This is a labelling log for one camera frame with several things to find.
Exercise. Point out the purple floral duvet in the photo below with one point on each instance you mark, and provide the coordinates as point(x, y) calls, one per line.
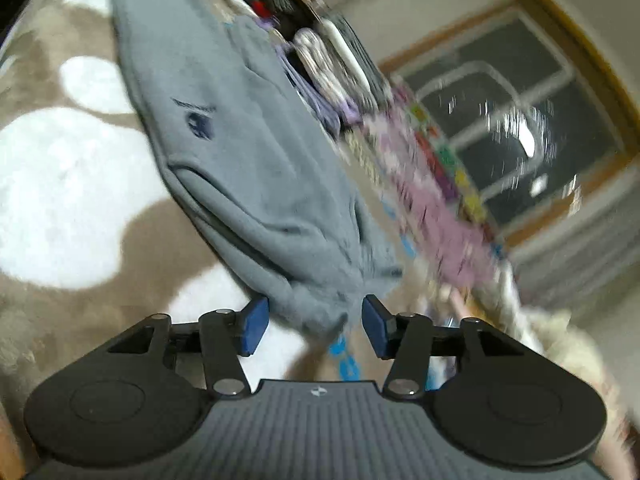
point(435, 210)

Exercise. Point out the cartoon mouse printed blanket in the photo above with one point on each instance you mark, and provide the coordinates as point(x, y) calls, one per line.
point(65, 200)

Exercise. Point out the grey fleece pants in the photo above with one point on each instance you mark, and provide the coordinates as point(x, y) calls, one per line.
point(250, 160)

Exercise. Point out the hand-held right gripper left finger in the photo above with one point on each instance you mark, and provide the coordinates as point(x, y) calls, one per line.
point(255, 325)

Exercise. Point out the white crumpled quilt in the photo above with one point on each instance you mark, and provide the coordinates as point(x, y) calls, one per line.
point(555, 340)

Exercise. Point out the window with wooden frame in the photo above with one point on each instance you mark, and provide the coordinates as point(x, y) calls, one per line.
point(525, 110)

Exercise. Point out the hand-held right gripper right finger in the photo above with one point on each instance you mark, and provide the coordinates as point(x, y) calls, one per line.
point(375, 327)

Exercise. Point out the colourful alphabet foam headboard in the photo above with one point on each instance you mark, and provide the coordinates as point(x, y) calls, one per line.
point(450, 170)

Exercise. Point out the grey and purple clothes stack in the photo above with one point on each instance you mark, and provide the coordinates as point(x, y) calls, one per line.
point(330, 70)

